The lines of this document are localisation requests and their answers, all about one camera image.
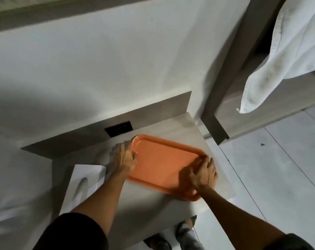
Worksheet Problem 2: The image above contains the black right sleeve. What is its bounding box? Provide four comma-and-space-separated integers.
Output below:
270, 233, 315, 250

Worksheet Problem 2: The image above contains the person's left hand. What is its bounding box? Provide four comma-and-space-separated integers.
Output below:
109, 140, 139, 177

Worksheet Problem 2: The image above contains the black left sleeve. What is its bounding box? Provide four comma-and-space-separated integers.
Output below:
32, 212, 109, 250

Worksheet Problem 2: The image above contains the black sleeve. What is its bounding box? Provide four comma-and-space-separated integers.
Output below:
270, 233, 315, 250
32, 212, 109, 250

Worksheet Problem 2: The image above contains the orange plastic tray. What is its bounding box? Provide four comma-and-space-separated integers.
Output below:
127, 134, 209, 202

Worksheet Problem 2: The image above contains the person's right hand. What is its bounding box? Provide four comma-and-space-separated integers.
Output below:
190, 157, 218, 192

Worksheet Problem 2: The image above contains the white pillow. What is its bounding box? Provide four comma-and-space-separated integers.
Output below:
235, 0, 315, 114

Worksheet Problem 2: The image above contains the person's left forearm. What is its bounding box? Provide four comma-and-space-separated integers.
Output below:
69, 171, 127, 233

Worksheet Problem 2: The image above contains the black wall socket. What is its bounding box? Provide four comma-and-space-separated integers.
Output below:
105, 121, 133, 138

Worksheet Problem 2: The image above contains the white bed sheet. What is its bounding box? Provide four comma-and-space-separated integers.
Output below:
0, 131, 54, 250

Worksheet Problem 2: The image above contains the grey wooden bed frame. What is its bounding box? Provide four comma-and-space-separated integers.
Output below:
201, 0, 315, 146

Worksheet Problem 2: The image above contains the person's right forearm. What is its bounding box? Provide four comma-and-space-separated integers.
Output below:
198, 185, 288, 250

